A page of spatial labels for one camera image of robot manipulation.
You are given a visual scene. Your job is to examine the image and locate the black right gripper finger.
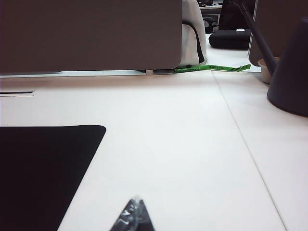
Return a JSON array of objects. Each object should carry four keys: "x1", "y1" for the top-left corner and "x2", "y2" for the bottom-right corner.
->
[{"x1": 109, "y1": 195, "x2": 156, "y2": 231}]

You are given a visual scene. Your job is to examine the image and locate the dark computer monitor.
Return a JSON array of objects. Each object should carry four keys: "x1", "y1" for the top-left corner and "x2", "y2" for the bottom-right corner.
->
[{"x1": 218, "y1": 0, "x2": 256, "y2": 31}]

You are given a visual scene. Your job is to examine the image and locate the green printed strap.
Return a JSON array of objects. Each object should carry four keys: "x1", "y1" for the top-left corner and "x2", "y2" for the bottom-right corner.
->
[{"x1": 174, "y1": 64, "x2": 252, "y2": 74}]

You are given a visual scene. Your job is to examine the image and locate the grey desk cable slot cover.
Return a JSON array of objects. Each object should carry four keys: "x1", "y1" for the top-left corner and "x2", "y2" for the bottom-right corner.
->
[{"x1": 0, "y1": 90, "x2": 36, "y2": 97}]

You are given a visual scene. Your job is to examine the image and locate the narrow brown desk divider panel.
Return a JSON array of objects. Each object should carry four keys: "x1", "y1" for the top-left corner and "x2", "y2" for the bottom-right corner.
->
[{"x1": 248, "y1": 0, "x2": 308, "y2": 64}]

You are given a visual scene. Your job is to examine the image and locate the beige paper cup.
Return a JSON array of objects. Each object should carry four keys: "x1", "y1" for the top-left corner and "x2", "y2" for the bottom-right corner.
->
[{"x1": 257, "y1": 57, "x2": 281, "y2": 85}]

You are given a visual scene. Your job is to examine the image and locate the grey desk divider panel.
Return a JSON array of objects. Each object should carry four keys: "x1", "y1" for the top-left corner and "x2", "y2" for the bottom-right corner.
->
[{"x1": 0, "y1": 0, "x2": 183, "y2": 73}]

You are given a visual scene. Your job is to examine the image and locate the white bag with black strap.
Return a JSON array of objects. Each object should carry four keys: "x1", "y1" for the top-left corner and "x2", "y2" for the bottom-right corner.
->
[{"x1": 181, "y1": 0, "x2": 208, "y2": 67}]

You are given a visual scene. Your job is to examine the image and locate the black mouse pad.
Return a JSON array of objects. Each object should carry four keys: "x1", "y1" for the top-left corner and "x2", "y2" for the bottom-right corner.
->
[{"x1": 0, "y1": 124, "x2": 107, "y2": 231}]

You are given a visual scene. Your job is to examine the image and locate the black padded case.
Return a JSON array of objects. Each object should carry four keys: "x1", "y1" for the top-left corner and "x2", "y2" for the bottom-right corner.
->
[{"x1": 208, "y1": 29, "x2": 252, "y2": 51}]

